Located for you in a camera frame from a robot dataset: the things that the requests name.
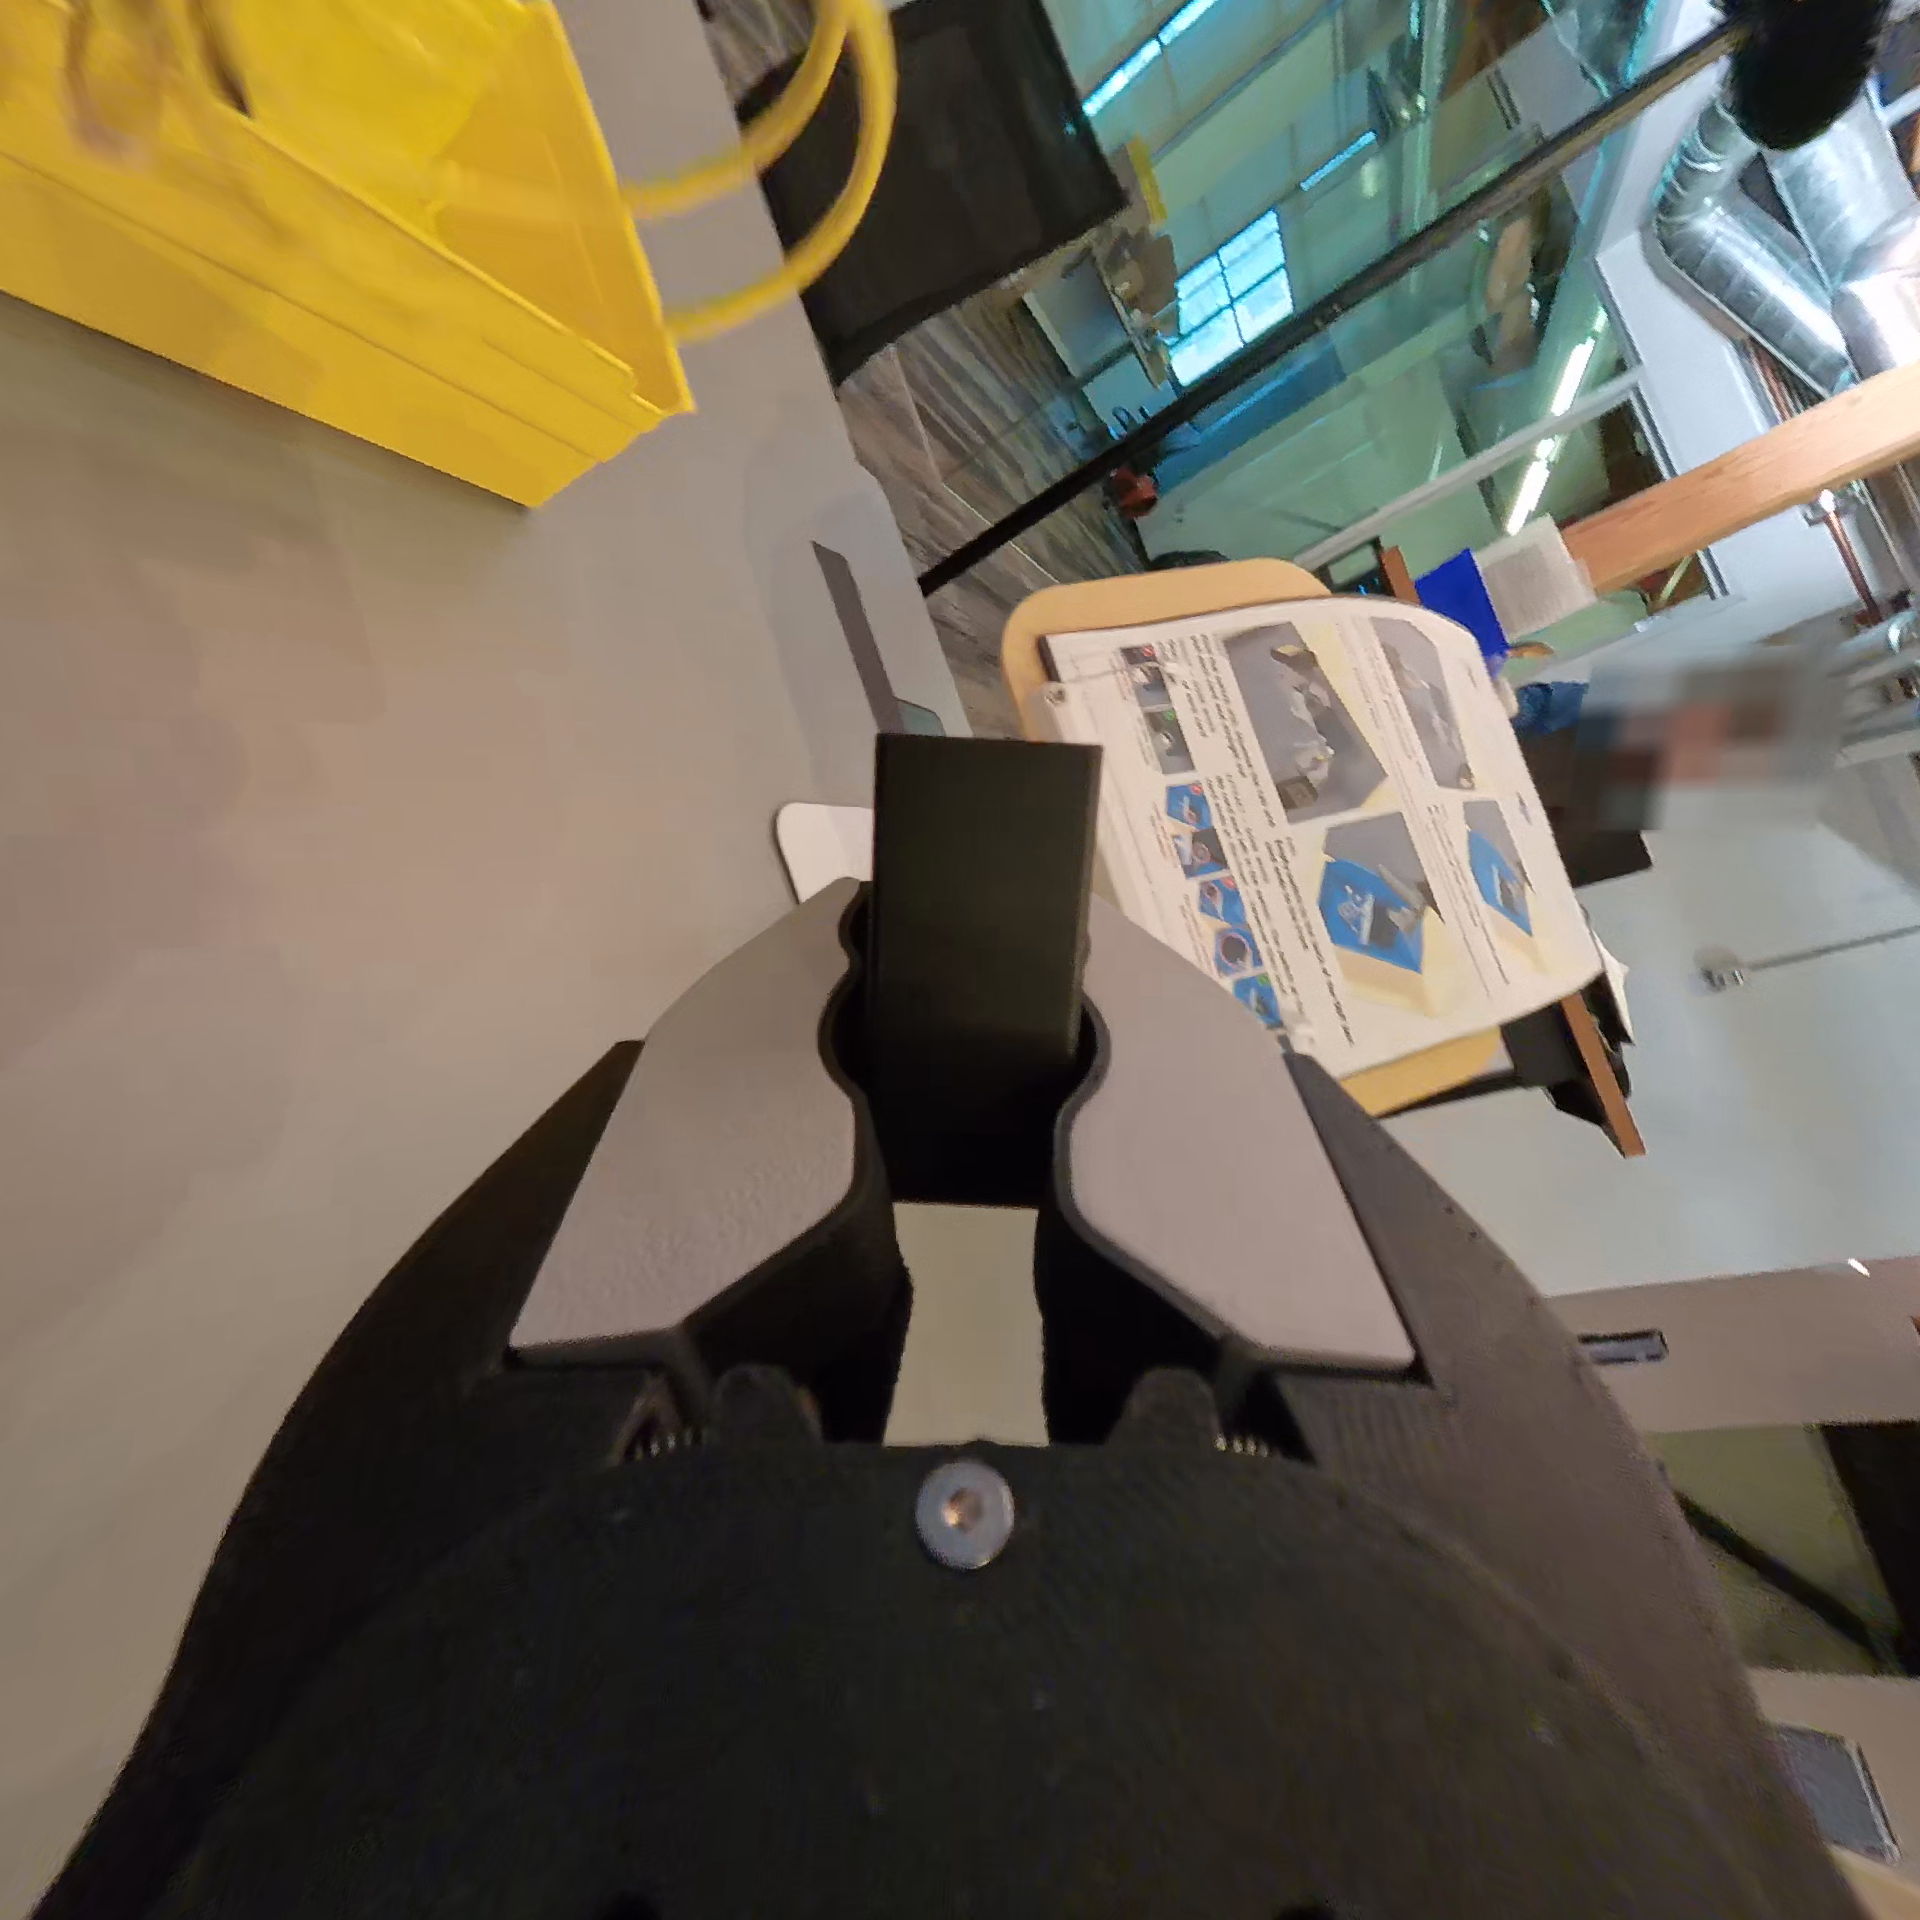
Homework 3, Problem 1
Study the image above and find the dark grey metal stand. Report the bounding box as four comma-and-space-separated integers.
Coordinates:
809, 540, 973, 740

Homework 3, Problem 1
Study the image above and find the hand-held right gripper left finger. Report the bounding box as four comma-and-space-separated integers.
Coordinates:
507, 872, 909, 1359

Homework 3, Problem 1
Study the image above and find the black network switch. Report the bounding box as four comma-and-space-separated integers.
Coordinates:
858, 730, 1109, 1206

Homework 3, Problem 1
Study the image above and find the yellow ethernet cable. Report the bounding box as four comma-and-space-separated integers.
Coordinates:
617, 0, 904, 344

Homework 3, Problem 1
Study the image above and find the wooden ceiling beam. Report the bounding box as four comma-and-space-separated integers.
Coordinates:
1557, 364, 1920, 596

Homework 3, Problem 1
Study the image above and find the silver ventilation duct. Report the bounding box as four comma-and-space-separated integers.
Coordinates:
1649, 88, 1920, 397

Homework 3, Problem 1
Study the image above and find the yellow plastic bin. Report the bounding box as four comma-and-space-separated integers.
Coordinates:
0, 0, 698, 511

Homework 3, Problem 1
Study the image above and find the black flat panel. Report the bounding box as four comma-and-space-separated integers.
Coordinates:
755, 0, 1130, 385

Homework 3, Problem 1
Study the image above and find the white flat plate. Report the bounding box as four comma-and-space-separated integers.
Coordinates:
774, 800, 881, 905

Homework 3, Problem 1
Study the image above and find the printed instruction sheet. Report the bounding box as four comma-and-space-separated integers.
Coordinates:
1041, 596, 1610, 1078

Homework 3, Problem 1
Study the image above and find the light wooden board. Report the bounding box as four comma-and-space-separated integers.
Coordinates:
998, 557, 1520, 1119

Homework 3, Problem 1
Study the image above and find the grey side table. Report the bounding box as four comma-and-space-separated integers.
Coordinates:
1546, 1256, 1920, 1430

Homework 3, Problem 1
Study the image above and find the black fuzzy microphone cover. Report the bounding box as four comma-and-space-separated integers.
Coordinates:
1715, 0, 1905, 152

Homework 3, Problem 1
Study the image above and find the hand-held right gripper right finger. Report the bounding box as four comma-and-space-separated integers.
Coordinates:
1049, 889, 1421, 1373

